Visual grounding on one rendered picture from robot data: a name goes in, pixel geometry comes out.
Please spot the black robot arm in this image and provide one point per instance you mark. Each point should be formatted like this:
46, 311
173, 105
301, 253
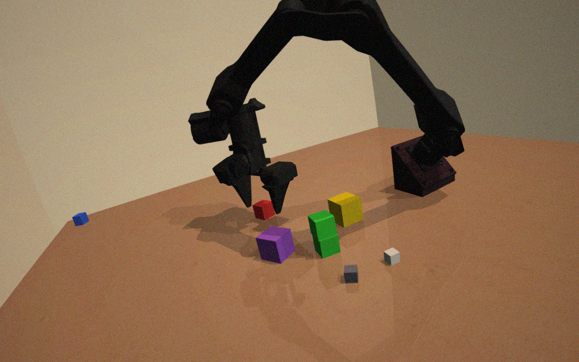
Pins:
358, 23

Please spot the blue block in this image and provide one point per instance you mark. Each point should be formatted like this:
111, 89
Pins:
80, 218

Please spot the red block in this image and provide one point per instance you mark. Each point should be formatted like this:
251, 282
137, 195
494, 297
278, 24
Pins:
263, 210

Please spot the yellow cube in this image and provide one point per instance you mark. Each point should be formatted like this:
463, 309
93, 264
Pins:
346, 209

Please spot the green block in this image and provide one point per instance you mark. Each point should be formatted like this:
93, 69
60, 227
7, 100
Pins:
322, 225
327, 247

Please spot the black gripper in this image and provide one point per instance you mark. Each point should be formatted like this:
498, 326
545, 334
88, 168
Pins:
275, 177

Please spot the purple block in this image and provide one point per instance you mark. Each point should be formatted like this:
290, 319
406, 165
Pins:
275, 244

